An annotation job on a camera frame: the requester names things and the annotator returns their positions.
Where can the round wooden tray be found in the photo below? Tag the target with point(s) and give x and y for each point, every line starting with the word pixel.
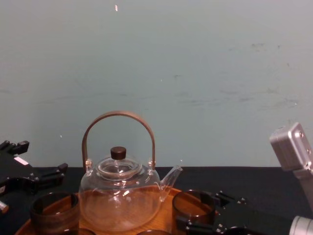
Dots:
pixel 167 213

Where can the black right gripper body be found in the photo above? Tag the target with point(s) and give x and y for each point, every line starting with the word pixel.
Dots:
pixel 256 220

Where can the black table cloth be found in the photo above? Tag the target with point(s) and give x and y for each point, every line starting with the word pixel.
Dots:
pixel 220 178

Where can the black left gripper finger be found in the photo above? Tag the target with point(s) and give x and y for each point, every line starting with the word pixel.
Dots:
pixel 20 146
pixel 52 175

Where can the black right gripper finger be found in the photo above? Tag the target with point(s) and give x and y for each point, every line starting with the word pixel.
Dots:
pixel 193 226
pixel 226 198

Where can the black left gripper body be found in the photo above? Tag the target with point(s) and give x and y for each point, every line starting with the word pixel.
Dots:
pixel 14 175

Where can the glass teapot lid dark knob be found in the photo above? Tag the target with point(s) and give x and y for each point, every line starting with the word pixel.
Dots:
pixel 118 152

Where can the smoky brown glass cup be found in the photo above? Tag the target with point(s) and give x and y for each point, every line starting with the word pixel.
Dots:
pixel 55 215
pixel 189 208
pixel 152 232

